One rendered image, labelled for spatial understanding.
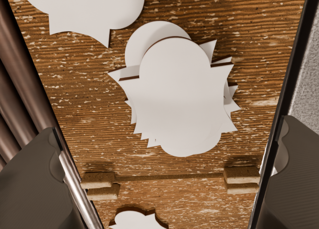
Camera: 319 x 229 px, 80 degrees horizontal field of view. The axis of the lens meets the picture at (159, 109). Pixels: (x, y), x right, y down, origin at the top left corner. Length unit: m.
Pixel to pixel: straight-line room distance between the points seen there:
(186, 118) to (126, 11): 0.14
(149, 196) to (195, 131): 0.24
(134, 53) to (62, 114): 0.18
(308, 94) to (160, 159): 0.27
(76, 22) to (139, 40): 0.09
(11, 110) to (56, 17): 0.20
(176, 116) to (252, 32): 0.14
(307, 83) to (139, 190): 0.36
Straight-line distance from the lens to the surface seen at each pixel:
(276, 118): 0.38
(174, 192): 0.44
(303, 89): 0.38
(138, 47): 0.21
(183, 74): 0.21
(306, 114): 0.41
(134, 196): 0.45
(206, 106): 0.23
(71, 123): 0.35
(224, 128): 0.29
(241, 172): 0.39
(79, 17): 0.27
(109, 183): 0.39
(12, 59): 0.36
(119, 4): 0.25
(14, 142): 0.48
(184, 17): 0.26
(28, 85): 0.37
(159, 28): 0.21
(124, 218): 0.50
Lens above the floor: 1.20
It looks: 60 degrees down
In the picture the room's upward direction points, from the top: 178 degrees counter-clockwise
